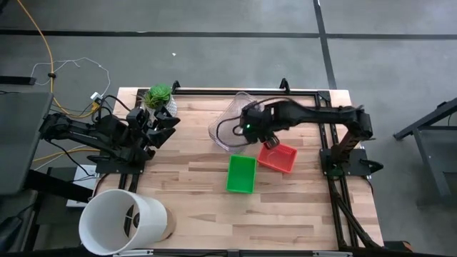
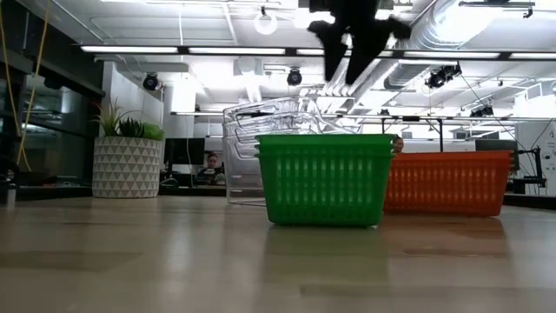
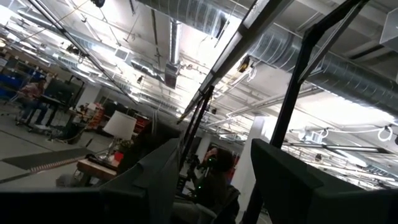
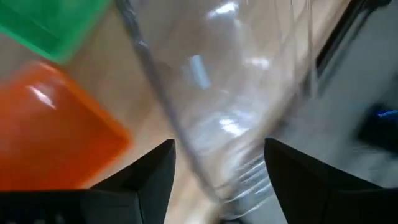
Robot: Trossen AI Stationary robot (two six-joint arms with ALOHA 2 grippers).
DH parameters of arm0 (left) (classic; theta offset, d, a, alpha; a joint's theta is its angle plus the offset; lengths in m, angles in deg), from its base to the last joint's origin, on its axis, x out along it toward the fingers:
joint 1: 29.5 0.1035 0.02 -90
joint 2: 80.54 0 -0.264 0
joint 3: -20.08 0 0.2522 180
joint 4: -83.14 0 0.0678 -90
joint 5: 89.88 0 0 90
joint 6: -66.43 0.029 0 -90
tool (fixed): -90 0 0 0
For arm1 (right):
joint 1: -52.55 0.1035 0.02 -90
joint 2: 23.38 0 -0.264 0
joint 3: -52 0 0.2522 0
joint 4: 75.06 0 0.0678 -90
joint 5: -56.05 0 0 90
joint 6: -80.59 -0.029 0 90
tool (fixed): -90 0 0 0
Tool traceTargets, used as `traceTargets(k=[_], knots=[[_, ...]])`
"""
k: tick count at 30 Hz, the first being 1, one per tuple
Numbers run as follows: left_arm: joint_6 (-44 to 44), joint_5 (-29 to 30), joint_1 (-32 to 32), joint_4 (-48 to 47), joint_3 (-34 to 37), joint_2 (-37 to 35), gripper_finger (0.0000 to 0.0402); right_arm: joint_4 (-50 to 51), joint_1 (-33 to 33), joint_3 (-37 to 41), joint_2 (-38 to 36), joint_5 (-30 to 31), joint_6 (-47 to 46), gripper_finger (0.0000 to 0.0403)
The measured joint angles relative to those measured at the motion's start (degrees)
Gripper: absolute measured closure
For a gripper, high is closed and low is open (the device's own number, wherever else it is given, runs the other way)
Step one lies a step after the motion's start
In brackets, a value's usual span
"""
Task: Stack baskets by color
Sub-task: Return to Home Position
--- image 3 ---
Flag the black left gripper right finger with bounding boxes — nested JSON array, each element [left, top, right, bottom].
[[250, 138, 398, 224]]

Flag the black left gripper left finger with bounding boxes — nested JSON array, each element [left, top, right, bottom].
[[0, 138, 182, 224]]

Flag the wooden workbench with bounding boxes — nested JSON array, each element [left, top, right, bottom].
[[76, 157, 118, 187]]

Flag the seated person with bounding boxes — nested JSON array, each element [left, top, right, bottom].
[[172, 147, 241, 224]]

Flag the silver table lamp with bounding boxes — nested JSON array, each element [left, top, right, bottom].
[[101, 110, 138, 163]]

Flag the black floor mat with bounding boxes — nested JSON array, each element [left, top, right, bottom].
[[1, 147, 95, 171]]

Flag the black desk with monitor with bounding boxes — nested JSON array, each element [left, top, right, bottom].
[[39, 78, 85, 108]]

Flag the blue storage bins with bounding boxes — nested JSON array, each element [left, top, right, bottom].
[[0, 65, 45, 101]]

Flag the black thin frame post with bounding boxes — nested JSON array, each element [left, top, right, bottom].
[[178, 85, 216, 171]]

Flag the white hanging cable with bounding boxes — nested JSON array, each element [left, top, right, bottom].
[[288, 124, 395, 143]]

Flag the black diagonal frame post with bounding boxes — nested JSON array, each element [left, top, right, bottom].
[[241, 0, 371, 224]]

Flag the silver ventilation duct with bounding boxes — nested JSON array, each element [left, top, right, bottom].
[[136, 0, 228, 39], [248, 24, 398, 116]]

